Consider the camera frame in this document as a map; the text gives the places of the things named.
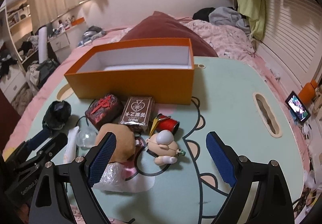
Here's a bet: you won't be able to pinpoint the black fabric bundle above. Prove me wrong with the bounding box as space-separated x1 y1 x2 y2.
42 100 71 132

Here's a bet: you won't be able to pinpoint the clear plastic bottle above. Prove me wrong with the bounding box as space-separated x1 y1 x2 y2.
63 126 97 164

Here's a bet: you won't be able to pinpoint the tan plush ball toy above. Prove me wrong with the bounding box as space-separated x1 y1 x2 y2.
95 123 136 163

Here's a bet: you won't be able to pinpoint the bubble wrap piece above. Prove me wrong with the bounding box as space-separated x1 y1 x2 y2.
93 162 155 193

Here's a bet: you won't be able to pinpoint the dark red patterned box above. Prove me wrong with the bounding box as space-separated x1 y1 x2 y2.
85 94 124 130

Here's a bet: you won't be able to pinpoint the white bedside drawer cabinet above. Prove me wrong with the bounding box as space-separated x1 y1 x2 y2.
49 32 71 63

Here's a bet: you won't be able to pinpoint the brown playing card box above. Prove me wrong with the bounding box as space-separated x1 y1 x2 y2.
119 96 154 132

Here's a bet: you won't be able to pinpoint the white rolled tube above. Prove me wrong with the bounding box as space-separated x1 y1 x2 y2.
38 26 48 64

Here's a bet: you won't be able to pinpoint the orange bottle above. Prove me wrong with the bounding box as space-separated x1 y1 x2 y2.
298 79 318 105

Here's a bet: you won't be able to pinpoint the bald figurine doll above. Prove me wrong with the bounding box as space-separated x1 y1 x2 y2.
146 130 186 167

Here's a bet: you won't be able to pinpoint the grey clothes on bed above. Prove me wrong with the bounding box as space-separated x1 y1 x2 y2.
77 26 107 47

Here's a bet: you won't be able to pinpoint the red thread spool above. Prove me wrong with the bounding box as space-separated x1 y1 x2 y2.
150 113 180 136

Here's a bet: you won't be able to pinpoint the orange box on shelf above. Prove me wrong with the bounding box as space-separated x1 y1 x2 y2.
71 17 85 27

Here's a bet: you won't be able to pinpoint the orange cardboard box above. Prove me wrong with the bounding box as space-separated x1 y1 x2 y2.
64 38 194 105

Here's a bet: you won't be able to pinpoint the pink floral quilt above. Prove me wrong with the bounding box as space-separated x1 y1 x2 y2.
176 18 280 78

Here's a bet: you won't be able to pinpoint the maroon pillow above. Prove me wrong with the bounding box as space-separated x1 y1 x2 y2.
120 11 218 57

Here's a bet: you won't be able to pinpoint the grey clothing pile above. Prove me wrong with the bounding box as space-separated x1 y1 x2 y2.
208 6 251 35

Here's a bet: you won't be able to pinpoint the light green hanging garment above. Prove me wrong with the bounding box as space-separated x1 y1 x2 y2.
237 0 266 40

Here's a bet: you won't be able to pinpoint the black cable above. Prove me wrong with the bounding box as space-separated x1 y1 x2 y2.
75 113 89 129

